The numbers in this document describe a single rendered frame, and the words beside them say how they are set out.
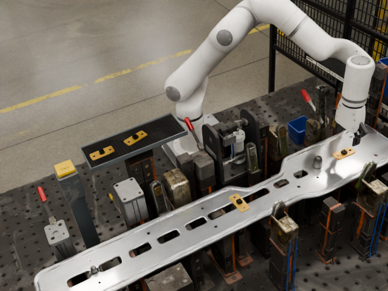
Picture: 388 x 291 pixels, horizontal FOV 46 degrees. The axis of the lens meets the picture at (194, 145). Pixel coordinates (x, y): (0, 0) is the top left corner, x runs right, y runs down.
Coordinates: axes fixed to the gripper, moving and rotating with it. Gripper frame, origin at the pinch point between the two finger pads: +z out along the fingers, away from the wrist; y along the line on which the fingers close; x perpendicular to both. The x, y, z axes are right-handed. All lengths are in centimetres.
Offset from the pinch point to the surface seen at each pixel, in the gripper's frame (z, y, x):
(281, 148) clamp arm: 6.7, -13.7, -18.9
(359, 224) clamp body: 24.4, 20.2, -7.9
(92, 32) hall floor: 112, -379, 0
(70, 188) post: 0, -30, -96
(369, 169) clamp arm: -1.7, 18.3, -7.5
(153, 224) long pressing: 9, -7, -76
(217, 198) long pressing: 9, -6, -52
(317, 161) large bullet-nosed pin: 5.2, 0.9, -13.9
